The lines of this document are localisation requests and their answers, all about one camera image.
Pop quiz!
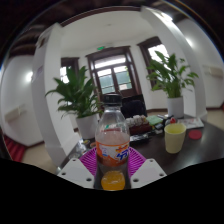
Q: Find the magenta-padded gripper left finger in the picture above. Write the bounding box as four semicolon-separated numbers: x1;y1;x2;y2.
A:
57;146;99;190

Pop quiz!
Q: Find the brown box of small items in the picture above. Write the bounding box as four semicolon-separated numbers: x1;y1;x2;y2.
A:
126;114;153;136

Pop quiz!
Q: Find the dark framed window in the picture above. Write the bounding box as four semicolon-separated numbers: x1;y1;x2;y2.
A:
60;57;80;84
137;36;171;89

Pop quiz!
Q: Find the orange soda plastic bottle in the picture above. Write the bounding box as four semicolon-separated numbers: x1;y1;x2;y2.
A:
94;93;132;192

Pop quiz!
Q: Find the pale yellow cup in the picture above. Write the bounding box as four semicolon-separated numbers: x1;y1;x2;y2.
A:
163;122;187;155

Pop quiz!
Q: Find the dark wooden double door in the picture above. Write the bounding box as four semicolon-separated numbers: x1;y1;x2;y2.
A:
85;45;143;101

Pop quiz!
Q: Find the green book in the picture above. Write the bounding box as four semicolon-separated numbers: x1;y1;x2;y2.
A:
146;114;164;127

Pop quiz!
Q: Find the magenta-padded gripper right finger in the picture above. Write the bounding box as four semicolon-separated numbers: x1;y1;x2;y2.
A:
128;146;167;190

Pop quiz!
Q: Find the red carpeted staircase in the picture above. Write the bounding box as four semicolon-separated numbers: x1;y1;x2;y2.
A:
3;134;28;163

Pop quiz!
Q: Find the potted plant in white pot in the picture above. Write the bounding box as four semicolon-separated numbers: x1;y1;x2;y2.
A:
146;50;200;119
45;65;103;140

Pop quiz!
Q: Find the black chair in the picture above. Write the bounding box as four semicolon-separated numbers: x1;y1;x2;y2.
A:
120;94;148;118

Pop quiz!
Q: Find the flat round red coaster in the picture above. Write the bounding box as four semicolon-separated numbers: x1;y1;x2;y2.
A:
188;129;203;141

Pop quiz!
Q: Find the flat black device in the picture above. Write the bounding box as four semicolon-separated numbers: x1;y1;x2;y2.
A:
129;133;150;144

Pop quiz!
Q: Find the white printed magazine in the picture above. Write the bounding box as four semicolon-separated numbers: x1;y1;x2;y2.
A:
181;116;205;130

